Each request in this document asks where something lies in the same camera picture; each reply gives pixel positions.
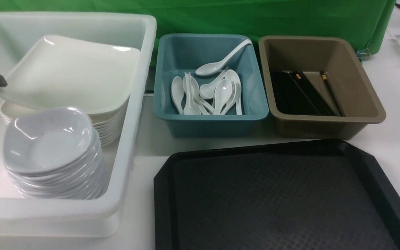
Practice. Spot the teal plastic bin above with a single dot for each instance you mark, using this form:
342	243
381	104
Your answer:
179	54

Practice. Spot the stack of white square plates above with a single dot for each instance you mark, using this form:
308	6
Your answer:
108	125

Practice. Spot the black chopsticks in bin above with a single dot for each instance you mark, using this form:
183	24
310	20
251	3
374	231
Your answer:
295	95

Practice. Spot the large white rice plate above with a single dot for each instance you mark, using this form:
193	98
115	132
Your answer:
61	71

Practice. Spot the green backdrop cloth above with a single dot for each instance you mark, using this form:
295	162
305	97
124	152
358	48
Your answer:
362	23

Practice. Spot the white ceramic spoon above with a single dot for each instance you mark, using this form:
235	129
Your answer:
213	67

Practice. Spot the stack of grey bowls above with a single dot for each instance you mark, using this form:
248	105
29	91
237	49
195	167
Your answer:
55	154

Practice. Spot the pile of white spoons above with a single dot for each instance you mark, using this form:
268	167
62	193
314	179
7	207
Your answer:
214	98

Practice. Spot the brown plastic bin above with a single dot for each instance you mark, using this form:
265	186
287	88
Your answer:
352	87

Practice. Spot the black serving tray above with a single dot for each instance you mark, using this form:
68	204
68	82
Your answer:
304	195

